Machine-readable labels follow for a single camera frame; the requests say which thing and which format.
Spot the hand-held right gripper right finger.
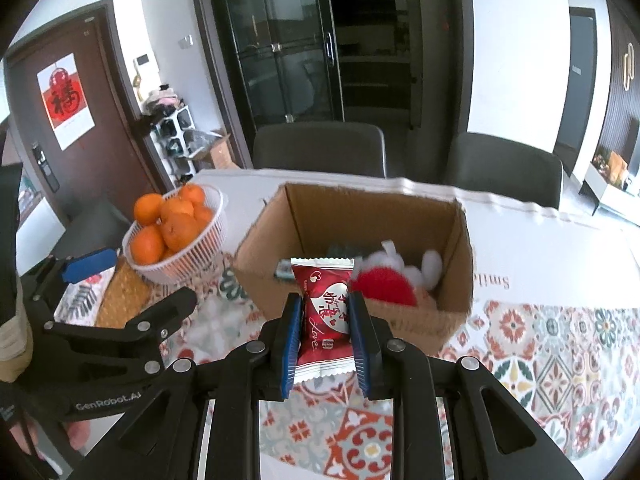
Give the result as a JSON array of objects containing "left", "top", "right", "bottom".
[{"left": 347, "top": 291, "right": 583, "bottom": 480}]

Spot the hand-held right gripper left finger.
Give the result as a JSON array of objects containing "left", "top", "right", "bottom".
[{"left": 75, "top": 292, "right": 306, "bottom": 480}]

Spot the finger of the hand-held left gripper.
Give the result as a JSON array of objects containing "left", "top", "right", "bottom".
[
  {"left": 42, "top": 286, "right": 199, "bottom": 378},
  {"left": 20, "top": 249, "right": 119, "bottom": 328}
]

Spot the red snack packet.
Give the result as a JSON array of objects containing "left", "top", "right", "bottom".
[{"left": 290, "top": 256, "right": 357, "bottom": 386}]

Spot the large brown cardboard box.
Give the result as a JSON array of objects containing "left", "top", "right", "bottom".
[{"left": 232, "top": 182, "right": 476, "bottom": 356}]

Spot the person's left hand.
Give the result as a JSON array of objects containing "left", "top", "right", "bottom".
[{"left": 7, "top": 417, "right": 98, "bottom": 463}]

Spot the dark grey dining chair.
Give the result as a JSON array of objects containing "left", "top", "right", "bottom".
[
  {"left": 252, "top": 122, "right": 387, "bottom": 178},
  {"left": 445, "top": 132, "right": 565, "bottom": 211},
  {"left": 52, "top": 199, "right": 132, "bottom": 266}
]

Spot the white patterned packet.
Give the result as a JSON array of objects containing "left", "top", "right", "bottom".
[{"left": 52, "top": 265, "right": 118, "bottom": 323}]

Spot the woven straw mat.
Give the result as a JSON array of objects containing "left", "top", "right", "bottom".
[{"left": 95, "top": 260, "right": 166, "bottom": 331}]

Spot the white plastic basket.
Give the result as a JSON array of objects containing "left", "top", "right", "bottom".
[{"left": 121, "top": 184, "right": 230, "bottom": 286}]

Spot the pile of oranges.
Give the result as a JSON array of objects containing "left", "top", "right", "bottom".
[{"left": 131, "top": 183, "right": 216, "bottom": 266}]

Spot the black panel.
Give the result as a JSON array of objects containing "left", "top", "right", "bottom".
[{"left": 0, "top": 162, "right": 24, "bottom": 286}]

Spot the brown wooden door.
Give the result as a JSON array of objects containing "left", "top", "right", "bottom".
[{"left": 2, "top": 0, "right": 161, "bottom": 231}]

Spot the white fluffy plush toy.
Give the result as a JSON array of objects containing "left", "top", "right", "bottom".
[{"left": 359, "top": 240, "right": 444, "bottom": 292}]

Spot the black door lock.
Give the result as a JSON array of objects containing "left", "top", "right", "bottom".
[{"left": 31, "top": 142, "right": 61, "bottom": 193}]

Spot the white shoe rack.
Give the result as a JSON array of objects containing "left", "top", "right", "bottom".
[{"left": 142, "top": 85, "right": 198, "bottom": 186}]

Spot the red white door poster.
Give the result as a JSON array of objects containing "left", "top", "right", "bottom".
[{"left": 36, "top": 54, "right": 96, "bottom": 151}]

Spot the small open cardboard box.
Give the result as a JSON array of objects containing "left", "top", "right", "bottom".
[{"left": 192, "top": 130, "right": 241, "bottom": 171}]

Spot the tile-print tablecloth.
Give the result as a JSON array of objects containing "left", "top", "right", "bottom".
[{"left": 165, "top": 167, "right": 640, "bottom": 480}]

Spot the black glass cabinet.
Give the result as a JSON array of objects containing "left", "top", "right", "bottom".
[{"left": 189, "top": 0, "right": 468, "bottom": 171}]

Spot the white low cabinet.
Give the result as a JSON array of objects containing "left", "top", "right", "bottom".
[{"left": 580, "top": 162, "right": 640, "bottom": 226}]

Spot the orange gift box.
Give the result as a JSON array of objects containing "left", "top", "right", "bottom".
[{"left": 592, "top": 150, "right": 631, "bottom": 186}]

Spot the dark interior door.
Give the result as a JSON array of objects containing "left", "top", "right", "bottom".
[{"left": 552, "top": 7, "right": 598, "bottom": 163}]

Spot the white wall intercom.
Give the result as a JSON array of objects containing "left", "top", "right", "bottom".
[{"left": 132, "top": 54, "right": 156, "bottom": 86}]

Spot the gold wall ornament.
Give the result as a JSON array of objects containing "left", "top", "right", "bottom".
[{"left": 620, "top": 42, "right": 638, "bottom": 91}]

